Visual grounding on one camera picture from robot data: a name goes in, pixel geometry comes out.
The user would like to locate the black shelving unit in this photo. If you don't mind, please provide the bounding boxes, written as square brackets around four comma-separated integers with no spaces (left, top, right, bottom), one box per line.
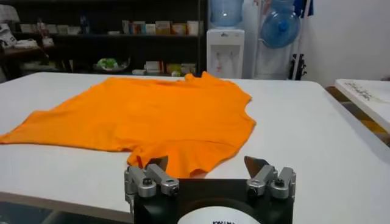
[0,0,208,77]

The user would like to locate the white water dispenser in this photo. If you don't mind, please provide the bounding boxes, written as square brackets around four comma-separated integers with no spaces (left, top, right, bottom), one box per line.
[206,29,246,80]

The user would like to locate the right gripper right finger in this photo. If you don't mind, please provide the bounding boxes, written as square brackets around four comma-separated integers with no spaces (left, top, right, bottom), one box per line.
[244,155,297,201]

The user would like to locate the white metal jug rack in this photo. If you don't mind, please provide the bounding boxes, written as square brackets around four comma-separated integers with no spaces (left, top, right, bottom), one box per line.
[251,0,307,80]

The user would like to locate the orange t-shirt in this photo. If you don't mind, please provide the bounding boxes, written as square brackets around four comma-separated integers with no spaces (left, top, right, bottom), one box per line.
[0,71,257,179]

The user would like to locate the red white medicine box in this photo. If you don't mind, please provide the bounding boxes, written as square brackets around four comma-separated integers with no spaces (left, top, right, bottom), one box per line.
[143,60,166,74]

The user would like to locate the labelled blue water jug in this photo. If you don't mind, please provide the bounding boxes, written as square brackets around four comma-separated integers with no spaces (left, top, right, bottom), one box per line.
[208,0,244,30]

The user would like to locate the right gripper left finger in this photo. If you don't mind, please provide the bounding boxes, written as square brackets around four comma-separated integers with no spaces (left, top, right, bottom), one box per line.
[124,155,180,203]

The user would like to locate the colourful medicine box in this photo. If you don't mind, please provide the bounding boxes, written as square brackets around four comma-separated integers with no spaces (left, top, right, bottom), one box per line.
[130,21,147,35]

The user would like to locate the dark blue hanging cloth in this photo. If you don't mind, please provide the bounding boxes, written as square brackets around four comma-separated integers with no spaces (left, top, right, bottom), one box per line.
[293,0,314,18]

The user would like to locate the yellow white medicine box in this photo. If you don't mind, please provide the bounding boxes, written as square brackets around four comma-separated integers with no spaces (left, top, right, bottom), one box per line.
[155,21,172,35]

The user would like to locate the white side table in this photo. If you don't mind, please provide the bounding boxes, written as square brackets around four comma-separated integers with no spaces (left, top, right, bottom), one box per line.
[334,78,390,135]

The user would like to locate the brown wooden desk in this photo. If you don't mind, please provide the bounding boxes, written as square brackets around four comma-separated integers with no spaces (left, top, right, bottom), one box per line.
[0,45,51,82]

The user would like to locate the blue plastic bottle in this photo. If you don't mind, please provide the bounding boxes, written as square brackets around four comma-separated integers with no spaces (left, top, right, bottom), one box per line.
[79,13,91,34]

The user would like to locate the bowl of green fruit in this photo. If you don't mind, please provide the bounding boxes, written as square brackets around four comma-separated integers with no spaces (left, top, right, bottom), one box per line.
[96,57,131,72]

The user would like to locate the clear bottle pink flowers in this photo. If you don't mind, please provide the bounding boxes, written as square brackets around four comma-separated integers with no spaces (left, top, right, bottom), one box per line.
[36,18,55,47]

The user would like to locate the black tripod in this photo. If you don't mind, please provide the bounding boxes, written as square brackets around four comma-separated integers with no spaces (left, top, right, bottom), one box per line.
[288,54,308,81]

